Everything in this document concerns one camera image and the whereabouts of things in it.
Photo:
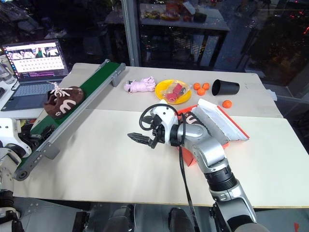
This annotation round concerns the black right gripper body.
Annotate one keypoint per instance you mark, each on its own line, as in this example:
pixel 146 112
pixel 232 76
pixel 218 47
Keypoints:
pixel 159 135

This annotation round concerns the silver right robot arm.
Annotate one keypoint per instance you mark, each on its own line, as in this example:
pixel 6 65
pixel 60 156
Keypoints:
pixel 207 149

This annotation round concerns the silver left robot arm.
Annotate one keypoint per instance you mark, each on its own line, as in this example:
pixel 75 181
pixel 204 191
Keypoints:
pixel 6 183

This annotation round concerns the orange shoebox with white lid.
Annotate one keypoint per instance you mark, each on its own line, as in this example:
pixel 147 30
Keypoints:
pixel 224 120

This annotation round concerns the yellow plate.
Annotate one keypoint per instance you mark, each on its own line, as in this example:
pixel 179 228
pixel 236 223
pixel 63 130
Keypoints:
pixel 161 93

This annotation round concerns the red item on plate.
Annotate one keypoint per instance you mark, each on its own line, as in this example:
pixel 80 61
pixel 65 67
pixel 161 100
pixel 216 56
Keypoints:
pixel 176 92

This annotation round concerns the pink plush toy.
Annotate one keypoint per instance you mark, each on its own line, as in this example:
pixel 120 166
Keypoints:
pixel 141 85

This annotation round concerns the green conveyor belt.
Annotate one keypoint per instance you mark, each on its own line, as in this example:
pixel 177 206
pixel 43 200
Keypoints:
pixel 72 116

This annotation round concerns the black plastic cup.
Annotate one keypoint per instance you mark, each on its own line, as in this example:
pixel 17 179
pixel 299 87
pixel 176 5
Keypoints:
pixel 225 87

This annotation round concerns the dark rounded shape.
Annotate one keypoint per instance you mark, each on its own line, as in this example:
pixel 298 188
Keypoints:
pixel 179 221
pixel 122 218

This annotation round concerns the grey laptop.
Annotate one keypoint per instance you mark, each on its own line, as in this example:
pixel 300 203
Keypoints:
pixel 36 70

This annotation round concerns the clear plastic bottle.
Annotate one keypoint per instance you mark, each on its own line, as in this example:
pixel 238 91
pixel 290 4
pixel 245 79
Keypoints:
pixel 5 72

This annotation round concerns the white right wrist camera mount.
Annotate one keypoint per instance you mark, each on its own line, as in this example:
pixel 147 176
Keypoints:
pixel 166 116

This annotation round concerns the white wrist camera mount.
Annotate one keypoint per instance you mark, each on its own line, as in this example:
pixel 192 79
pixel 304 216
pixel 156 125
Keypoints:
pixel 166 116
pixel 8 131

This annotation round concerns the grey metal window post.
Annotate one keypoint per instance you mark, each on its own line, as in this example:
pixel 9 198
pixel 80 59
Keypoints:
pixel 131 31

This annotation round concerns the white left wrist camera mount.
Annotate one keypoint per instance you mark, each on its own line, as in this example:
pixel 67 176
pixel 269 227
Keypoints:
pixel 8 131

